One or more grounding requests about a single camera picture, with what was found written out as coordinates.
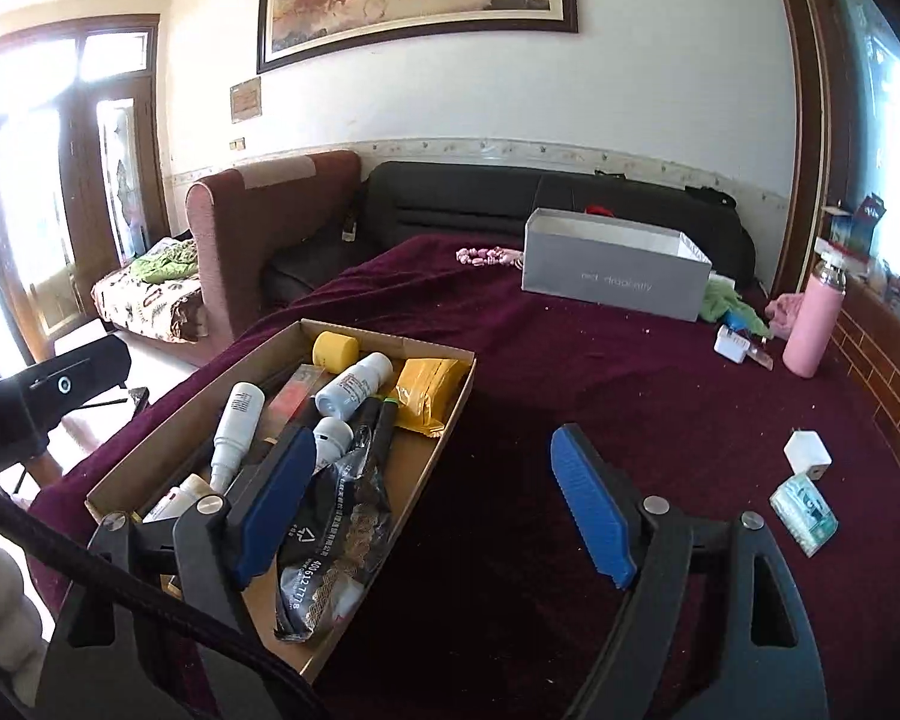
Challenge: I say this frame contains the yellow tape roll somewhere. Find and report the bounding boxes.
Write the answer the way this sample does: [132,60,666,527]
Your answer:
[312,331,361,374]

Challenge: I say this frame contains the cardboard box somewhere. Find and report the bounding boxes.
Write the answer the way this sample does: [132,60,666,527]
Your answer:
[84,319,477,683]

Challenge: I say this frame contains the blue red carton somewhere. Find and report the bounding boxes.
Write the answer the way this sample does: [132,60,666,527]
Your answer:
[821,195,890,263]

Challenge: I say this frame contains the wooden glass door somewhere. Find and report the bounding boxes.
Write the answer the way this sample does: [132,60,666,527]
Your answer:
[0,15,170,383]

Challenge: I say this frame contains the white adapter cube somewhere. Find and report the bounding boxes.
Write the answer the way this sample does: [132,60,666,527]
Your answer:
[784,429,833,481]

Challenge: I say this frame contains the white spray bottle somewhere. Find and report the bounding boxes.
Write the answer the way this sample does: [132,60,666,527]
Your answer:
[208,382,266,494]

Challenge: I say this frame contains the yellow packet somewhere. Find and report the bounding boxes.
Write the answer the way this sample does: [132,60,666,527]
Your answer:
[386,358,472,437]

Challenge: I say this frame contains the black packet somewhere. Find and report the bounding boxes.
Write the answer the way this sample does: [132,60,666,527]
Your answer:
[274,450,395,644]

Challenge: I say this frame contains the person's left hand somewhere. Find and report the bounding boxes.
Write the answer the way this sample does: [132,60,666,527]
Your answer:
[0,544,46,706]

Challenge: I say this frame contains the light green garment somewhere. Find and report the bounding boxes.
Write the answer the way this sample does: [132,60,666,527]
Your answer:
[131,238,198,286]

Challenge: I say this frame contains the wooden window frame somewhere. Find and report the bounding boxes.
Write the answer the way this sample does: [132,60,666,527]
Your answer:
[765,0,900,301]

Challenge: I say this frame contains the black marker green cap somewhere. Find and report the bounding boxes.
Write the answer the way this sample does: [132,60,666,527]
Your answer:
[375,396,402,466]

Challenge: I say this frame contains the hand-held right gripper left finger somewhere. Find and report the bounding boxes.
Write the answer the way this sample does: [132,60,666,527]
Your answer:
[34,426,320,720]

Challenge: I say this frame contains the white charger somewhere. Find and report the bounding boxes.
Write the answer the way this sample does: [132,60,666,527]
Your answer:
[714,324,751,362]

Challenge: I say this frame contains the green white tissue packet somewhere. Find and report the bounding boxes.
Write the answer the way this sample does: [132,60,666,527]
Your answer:
[769,474,839,558]

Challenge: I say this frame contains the pink bottle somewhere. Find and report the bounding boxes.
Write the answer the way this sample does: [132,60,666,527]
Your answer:
[782,255,847,378]

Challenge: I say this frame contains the grey shoe box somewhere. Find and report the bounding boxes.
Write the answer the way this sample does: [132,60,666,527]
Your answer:
[521,208,713,323]

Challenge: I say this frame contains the black leather sofa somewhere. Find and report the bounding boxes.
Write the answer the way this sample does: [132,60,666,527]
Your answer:
[261,160,757,308]

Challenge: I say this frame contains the floral blanket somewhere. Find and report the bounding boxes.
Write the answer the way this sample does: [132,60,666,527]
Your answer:
[91,270,209,346]

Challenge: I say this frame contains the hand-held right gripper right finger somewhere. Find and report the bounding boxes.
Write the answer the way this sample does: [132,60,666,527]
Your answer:
[550,424,831,720]

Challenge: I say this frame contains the pink bead string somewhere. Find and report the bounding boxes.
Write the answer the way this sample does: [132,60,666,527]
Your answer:
[456,244,526,269]

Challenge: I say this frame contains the small white pill bottle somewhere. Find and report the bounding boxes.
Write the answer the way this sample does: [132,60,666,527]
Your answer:
[311,418,355,473]

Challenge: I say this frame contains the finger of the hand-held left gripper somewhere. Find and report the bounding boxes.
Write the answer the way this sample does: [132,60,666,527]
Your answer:
[11,336,134,432]

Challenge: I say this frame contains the pink cloth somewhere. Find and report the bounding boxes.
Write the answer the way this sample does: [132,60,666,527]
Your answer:
[765,292,807,327]

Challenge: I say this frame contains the brown wall plaque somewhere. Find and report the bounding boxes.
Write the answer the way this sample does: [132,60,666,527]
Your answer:
[229,76,263,123]

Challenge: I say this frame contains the white labelled bottle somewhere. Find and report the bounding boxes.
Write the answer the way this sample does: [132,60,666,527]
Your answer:
[315,352,395,421]

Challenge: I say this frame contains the black braided cable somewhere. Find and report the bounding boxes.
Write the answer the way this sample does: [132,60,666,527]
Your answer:
[0,469,331,720]

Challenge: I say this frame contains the maroon blanket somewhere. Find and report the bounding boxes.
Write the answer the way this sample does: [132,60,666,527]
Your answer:
[26,232,900,720]

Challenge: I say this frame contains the green cloth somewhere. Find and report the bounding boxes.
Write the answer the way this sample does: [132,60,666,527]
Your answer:
[699,277,770,337]

